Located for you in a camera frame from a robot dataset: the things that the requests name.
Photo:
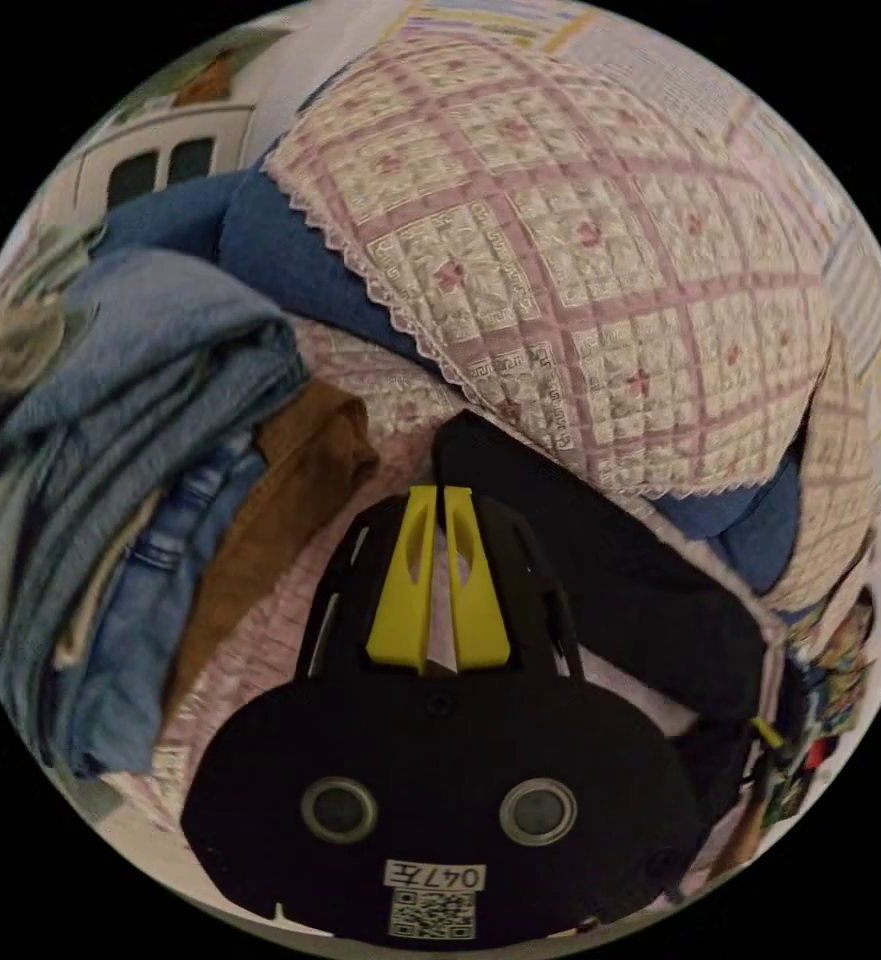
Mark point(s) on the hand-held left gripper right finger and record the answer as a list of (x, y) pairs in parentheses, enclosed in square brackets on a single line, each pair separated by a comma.
[(477, 615)]

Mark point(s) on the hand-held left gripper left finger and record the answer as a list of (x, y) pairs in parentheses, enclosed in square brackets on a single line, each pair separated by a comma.
[(399, 600)]

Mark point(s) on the black pants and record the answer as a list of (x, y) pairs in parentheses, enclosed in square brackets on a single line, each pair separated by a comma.
[(620, 570)]

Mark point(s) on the bed with pink quilted sheet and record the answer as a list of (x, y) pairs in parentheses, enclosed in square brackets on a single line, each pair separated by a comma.
[(275, 637)]

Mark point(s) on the pile of clothes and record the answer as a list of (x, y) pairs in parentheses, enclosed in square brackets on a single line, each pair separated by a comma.
[(132, 420)]

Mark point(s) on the plain blue pillow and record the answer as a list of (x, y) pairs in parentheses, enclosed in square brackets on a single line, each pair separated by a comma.
[(162, 217)]

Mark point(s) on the white cupboard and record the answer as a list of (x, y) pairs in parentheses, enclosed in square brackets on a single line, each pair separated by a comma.
[(162, 150)]

